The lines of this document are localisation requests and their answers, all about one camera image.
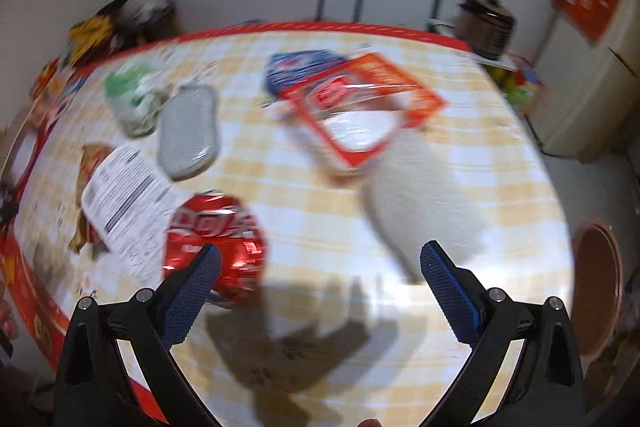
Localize brown round stool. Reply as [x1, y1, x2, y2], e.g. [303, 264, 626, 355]
[571, 221, 625, 358]

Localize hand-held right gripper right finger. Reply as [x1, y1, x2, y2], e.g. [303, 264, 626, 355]
[419, 241, 586, 427]

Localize dark plastic bags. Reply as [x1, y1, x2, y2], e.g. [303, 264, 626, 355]
[107, 0, 181, 50]

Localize brown rice cooker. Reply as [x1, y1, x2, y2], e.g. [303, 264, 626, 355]
[452, 0, 516, 60]

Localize grey mesh scouring sponge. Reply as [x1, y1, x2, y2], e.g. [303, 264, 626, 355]
[157, 86, 222, 180]

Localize yellow snack bags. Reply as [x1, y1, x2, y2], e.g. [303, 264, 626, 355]
[67, 14, 118, 68]

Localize cream fridge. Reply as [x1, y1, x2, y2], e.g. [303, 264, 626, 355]
[530, 7, 640, 158]

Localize white printed snack packet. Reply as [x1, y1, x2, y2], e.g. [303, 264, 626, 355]
[69, 143, 188, 282]

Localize yellow checkered tablecloth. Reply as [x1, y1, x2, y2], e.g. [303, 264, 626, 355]
[0, 21, 576, 427]

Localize colourful toy pile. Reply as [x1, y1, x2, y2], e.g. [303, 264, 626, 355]
[482, 52, 543, 118]

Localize orange packets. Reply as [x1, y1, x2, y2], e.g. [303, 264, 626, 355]
[30, 59, 71, 128]

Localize blue snack packet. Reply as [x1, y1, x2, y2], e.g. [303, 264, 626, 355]
[260, 49, 348, 108]

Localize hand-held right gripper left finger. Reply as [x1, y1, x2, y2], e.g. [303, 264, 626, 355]
[54, 243, 223, 427]

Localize crushed red cola can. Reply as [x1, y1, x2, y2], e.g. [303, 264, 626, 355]
[162, 192, 267, 307]

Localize red framed rice package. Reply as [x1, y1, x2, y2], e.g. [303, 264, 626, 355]
[277, 53, 447, 178]

